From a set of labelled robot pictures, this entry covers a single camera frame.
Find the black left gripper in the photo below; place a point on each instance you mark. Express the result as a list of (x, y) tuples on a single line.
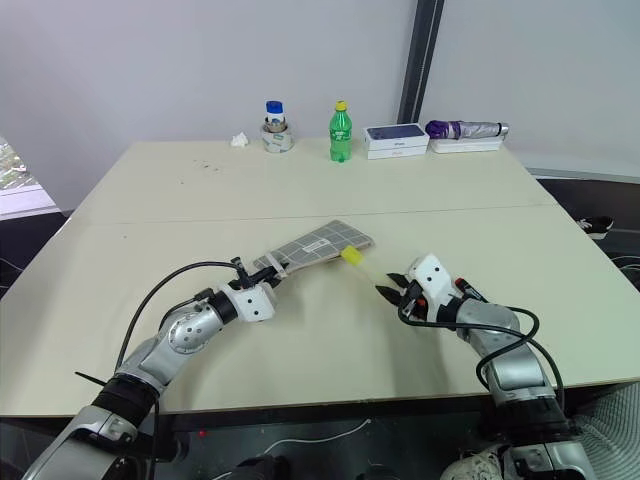
[(256, 283)]

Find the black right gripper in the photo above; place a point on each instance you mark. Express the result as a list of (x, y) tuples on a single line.
[(414, 300)]

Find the yellow-capped clear tube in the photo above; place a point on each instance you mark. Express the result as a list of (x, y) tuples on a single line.
[(352, 256)]

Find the grey grid pencil pouch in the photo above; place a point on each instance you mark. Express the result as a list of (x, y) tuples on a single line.
[(320, 245)]

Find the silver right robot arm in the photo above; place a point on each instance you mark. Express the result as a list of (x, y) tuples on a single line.
[(510, 360)]

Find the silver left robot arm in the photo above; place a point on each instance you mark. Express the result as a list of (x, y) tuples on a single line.
[(165, 350)]

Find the black zip tie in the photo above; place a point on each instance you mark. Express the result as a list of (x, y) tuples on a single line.
[(91, 380)]

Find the plain white phone box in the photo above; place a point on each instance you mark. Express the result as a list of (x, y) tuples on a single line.
[(397, 153)]

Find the white tape roll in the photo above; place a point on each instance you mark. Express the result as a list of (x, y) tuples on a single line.
[(277, 141)]

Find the crumpled white tissue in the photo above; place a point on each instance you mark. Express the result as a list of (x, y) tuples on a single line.
[(239, 140)]

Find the phone box with blue picture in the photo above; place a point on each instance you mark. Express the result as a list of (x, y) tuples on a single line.
[(395, 135)]

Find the flat white box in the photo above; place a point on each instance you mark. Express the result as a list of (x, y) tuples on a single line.
[(465, 145)]

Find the green soda bottle yellow cap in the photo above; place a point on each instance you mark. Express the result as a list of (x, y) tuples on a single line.
[(340, 135)]

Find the white bottle with blue cap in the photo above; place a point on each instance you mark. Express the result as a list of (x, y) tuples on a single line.
[(274, 116)]

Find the folded purple umbrella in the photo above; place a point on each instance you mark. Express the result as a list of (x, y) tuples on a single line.
[(465, 129)]

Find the white mesh shoe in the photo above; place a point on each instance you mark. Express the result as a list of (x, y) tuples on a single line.
[(472, 465)]

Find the black sneaker with white sole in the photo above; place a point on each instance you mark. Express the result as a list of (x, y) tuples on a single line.
[(596, 225)]

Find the white ribbed fabric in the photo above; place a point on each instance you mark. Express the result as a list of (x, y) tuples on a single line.
[(612, 430)]

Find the window with grey sill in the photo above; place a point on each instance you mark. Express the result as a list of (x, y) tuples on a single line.
[(20, 185)]

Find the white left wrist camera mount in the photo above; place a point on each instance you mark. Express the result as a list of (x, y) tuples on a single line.
[(255, 304)]

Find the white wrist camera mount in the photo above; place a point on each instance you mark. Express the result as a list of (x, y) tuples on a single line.
[(255, 304), (432, 280)]

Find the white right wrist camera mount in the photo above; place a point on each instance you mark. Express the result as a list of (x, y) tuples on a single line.
[(432, 280)]

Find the dark vertical wall post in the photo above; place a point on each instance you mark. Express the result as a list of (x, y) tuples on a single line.
[(422, 65)]

